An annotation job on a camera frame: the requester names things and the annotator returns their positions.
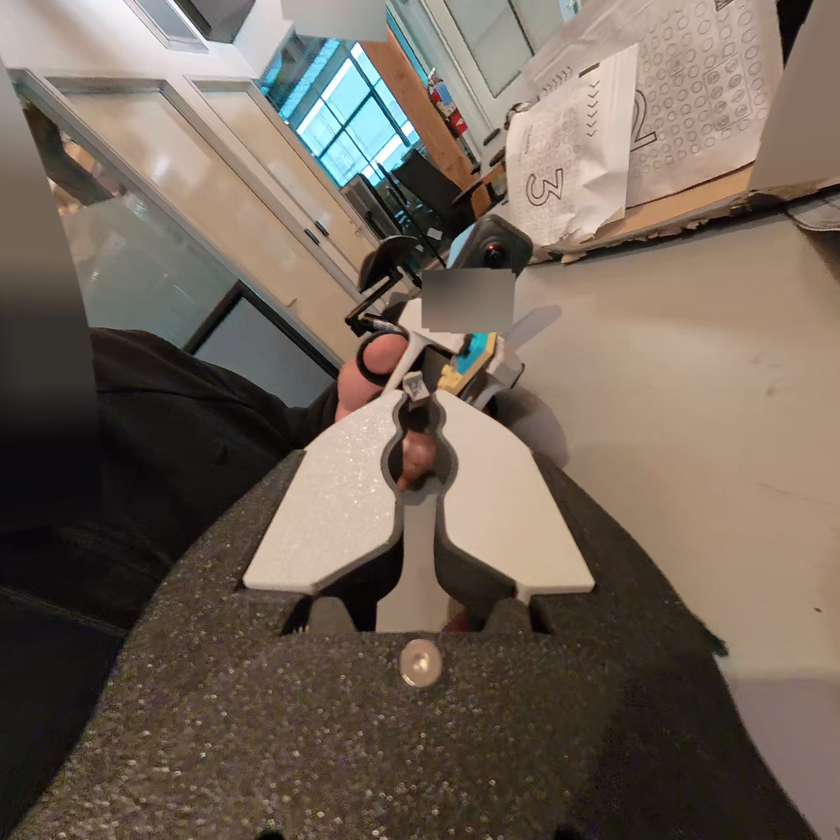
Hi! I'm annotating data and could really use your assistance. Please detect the person's left hand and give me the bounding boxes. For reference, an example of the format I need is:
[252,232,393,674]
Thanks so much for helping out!
[335,335,439,492]

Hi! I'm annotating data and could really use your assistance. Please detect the glass partition doors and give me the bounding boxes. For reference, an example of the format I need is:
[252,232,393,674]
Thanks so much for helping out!
[7,66,389,368]

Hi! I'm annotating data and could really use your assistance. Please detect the wooden support beam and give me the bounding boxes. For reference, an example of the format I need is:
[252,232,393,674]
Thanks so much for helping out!
[360,26,485,193]

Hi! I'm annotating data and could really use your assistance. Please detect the black framed window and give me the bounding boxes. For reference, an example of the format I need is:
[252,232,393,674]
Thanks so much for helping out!
[258,36,426,191]

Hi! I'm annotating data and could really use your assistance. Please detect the person's left forearm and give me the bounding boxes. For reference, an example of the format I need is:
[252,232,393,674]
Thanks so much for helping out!
[197,367,342,500]

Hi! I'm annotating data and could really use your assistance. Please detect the grey desk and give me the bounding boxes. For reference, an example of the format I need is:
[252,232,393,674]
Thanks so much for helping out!
[420,210,840,840]

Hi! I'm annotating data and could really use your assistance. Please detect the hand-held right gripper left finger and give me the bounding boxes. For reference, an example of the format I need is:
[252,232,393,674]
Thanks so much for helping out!
[241,388,408,596]

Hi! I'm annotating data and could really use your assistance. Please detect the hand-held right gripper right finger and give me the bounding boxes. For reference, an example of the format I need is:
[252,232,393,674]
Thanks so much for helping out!
[432,390,598,608]

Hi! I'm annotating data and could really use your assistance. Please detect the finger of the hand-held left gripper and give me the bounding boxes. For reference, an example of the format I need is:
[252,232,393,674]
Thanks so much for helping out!
[468,335,524,412]
[397,297,465,362]

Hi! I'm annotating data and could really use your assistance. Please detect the black monitor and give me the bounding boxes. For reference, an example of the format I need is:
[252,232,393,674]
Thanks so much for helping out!
[185,281,342,409]

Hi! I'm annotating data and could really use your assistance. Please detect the tan square brick plate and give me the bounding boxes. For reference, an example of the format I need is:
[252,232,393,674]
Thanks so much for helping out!
[458,333,500,395]

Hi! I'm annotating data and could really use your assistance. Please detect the white wall vent grille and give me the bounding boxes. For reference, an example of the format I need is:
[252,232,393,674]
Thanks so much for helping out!
[131,0,211,52]

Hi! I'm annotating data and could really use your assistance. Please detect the red fire extinguisher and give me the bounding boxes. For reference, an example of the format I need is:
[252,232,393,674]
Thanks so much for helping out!
[425,67,467,140]

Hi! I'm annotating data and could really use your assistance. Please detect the black wall speaker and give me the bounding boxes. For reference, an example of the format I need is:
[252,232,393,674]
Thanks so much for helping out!
[176,0,258,46]

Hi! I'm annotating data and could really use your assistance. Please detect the black office chair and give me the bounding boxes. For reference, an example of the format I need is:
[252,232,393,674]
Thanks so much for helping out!
[377,152,490,232]

